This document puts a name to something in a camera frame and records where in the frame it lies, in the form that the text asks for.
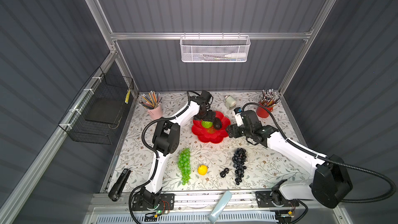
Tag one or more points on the green custard apple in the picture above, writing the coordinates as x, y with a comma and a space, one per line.
206, 124

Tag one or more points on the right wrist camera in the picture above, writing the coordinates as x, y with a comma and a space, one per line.
238, 118

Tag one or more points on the coloured pencils in pink cup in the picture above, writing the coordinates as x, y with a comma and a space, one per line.
150, 100

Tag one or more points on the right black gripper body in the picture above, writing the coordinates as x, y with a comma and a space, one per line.
241, 130

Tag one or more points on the large black grape bunch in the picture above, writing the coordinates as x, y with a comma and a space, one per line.
239, 158

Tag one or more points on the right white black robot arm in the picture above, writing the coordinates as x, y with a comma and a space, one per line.
329, 183

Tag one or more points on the pale green pencil sharpener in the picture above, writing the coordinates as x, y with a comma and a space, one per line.
230, 102

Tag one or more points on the red pencil cup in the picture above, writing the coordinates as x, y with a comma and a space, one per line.
262, 113

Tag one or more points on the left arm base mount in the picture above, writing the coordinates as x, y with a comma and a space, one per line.
158, 202

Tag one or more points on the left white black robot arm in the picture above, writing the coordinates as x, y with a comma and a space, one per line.
167, 134

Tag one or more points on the small black grape cluster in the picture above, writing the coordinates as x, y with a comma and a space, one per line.
224, 172

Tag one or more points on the light blue flat tool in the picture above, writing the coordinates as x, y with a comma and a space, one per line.
219, 207

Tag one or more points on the white marker in basket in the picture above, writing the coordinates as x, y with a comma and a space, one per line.
236, 56

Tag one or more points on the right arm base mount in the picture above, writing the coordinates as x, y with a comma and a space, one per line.
269, 198

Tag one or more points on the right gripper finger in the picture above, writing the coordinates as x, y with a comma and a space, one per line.
230, 128
232, 134

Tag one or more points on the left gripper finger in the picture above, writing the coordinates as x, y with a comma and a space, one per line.
214, 118
199, 118

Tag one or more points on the pencils in red cup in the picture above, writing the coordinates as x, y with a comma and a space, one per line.
270, 97

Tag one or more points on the yellow lemon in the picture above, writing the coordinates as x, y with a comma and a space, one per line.
202, 170

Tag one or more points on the green grape bunch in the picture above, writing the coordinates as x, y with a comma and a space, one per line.
184, 165

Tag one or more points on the red flower fruit bowl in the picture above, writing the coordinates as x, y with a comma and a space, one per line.
211, 134

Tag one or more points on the black wire wall basket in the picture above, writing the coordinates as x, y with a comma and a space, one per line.
99, 112

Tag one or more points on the pink pencil cup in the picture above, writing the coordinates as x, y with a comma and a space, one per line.
155, 113

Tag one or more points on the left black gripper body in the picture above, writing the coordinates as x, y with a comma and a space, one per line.
204, 114

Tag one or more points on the black clamp tool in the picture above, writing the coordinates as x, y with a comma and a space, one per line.
118, 187

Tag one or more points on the white mesh wall basket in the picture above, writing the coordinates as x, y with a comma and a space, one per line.
212, 48

